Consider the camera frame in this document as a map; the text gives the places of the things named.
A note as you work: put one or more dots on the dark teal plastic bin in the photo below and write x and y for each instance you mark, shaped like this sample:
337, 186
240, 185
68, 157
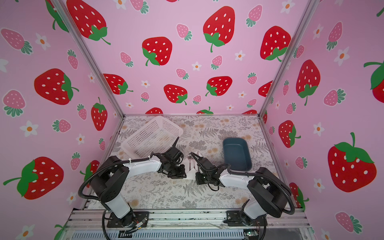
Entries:
237, 155

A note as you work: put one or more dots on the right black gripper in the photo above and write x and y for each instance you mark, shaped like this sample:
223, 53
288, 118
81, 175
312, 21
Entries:
198, 180

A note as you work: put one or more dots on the aluminium frame rail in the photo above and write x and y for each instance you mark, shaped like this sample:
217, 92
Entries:
198, 224

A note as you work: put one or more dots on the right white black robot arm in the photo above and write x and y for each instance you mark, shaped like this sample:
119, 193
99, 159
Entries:
271, 196

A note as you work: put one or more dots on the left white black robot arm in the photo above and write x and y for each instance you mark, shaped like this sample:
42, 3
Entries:
106, 183

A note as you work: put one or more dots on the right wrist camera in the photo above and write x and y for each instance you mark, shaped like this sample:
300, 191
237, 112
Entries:
205, 164

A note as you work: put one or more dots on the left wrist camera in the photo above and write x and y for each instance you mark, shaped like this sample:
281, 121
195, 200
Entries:
174, 155

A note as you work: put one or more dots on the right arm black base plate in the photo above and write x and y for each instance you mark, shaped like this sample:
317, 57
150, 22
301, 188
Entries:
240, 219

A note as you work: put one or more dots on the white paper napkin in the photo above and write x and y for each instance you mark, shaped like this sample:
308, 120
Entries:
191, 168

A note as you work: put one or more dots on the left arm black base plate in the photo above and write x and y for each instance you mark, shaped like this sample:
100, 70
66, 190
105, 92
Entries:
134, 219

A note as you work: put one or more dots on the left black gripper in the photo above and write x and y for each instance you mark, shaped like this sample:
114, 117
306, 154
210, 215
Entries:
182, 173

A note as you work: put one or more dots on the white plastic mesh basket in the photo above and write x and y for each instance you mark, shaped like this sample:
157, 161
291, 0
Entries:
156, 136

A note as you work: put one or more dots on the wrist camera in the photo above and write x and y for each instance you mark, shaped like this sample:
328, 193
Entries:
205, 164
174, 155

